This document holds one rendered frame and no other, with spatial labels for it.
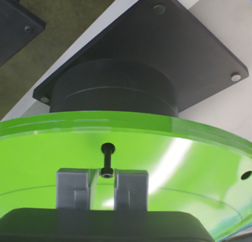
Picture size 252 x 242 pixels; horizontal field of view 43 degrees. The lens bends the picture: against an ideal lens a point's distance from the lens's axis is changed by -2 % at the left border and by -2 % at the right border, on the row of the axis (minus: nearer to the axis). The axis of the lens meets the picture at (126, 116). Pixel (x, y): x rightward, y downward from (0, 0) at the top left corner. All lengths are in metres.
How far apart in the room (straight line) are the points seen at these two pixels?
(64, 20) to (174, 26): 1.23
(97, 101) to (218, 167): 0.13
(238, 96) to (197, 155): 0.22
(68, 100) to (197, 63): 0.13
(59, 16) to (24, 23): 1.10
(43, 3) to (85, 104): 1.20
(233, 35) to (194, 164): 0.17
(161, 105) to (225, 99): 0.12
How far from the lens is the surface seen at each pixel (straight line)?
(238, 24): 0.33
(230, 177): 0.23
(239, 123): 0.47
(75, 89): 0.32
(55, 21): 1.53
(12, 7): 0.40
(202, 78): 0.36
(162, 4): 0.28
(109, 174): 0.18
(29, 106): 0.43
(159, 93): 0.32
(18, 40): 0.44
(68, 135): 0.18
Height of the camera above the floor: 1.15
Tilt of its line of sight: 34 degrees down
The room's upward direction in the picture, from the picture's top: 180 degrees counter-clockwise
